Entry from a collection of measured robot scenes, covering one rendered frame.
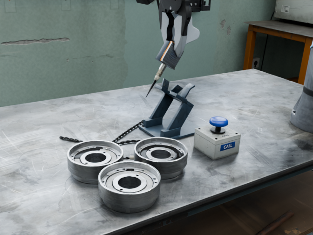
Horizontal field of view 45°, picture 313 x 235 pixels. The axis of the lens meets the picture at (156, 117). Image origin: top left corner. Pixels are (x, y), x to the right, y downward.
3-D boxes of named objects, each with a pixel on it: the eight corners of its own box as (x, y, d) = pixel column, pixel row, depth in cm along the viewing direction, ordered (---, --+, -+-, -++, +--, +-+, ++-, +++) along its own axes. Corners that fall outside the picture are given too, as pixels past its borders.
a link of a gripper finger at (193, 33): (203, 56, 83) (203, 13, 80) (182, 59, 79) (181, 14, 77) (193, 55, 85) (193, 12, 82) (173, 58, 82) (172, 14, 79)
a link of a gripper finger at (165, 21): (186, 52, 87) (192, 12, 83) (166, 55, 84) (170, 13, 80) (178, 48, 89) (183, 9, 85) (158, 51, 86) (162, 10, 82)
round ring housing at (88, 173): (119, 187, 67) (119, 167, 66) (61, 184, 67) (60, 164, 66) (125, 159, 77) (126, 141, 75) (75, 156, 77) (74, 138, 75)
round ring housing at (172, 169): (184, 155, 79) (186, 137, 78) (188, 182, 70) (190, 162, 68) (135, 153, 79) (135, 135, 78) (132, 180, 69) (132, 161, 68)
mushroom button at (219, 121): (215, 145, 79) (218, 123, 77) (203, 137, 82) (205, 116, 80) (229, 141, 81) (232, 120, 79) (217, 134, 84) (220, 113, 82)
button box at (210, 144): (214, 160, 78) (216, 139, 76) (193, 146, 83) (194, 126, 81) (242, 152, 82) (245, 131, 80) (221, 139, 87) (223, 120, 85)
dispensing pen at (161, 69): (135, 92, 83) (173, 25, 82) (148, 99, 85) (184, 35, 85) (140, 94, 81) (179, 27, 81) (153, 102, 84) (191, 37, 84)
